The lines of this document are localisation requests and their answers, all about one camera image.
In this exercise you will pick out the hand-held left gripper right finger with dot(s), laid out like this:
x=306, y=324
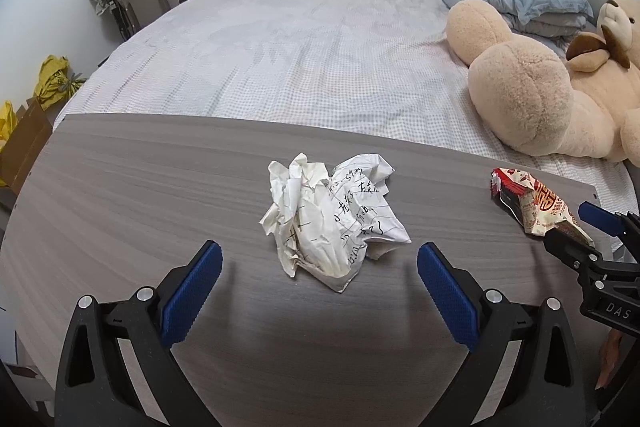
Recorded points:
x=447, y=294

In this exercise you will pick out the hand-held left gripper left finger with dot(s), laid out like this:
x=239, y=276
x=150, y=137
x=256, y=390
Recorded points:
x=192, y=292

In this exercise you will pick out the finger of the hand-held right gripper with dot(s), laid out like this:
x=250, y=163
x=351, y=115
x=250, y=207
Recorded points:
x=575, y=254
x=597, y=214

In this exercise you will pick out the printed snack wrapper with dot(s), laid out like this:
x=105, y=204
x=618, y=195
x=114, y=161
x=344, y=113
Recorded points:
x=540, y=207

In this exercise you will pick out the white paper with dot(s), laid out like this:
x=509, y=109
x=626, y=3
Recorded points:
x=330, y=222

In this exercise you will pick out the beige teddy bear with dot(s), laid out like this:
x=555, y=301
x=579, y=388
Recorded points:
x=525, y=97

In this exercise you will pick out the brown cardboard box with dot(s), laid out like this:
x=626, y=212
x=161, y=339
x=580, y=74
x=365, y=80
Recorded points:
x=27, y=142

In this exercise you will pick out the yellow bag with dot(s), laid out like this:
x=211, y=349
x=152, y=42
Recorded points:
x=55, y=79
x=6, y=122

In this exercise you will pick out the bed with grey sheet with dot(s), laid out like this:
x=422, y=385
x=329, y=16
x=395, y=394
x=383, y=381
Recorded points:
x=300, y=57

